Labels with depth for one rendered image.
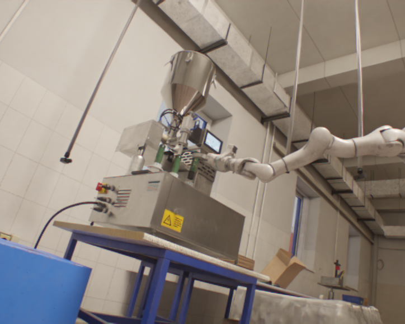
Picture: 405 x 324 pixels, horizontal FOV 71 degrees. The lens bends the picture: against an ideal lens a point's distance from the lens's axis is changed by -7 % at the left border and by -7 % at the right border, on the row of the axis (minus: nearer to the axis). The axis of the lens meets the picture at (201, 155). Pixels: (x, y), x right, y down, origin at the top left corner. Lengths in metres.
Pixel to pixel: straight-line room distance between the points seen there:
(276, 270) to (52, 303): 2.13
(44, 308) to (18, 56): 2.16
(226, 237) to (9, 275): 0.91
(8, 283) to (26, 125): 1.80
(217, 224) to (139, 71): 2.34
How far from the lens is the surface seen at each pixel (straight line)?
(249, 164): 1.29
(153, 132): 1.52
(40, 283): 1.13
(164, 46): 3.81
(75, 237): 1.58
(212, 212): 1.40
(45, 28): 3.06
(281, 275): 2.88
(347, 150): 1.33
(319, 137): 1.30
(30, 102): 2.77
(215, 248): 1.43
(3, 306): 1.11
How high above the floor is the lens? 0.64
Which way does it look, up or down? 23 degrees up
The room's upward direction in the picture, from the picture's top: 14 degrees clockwise
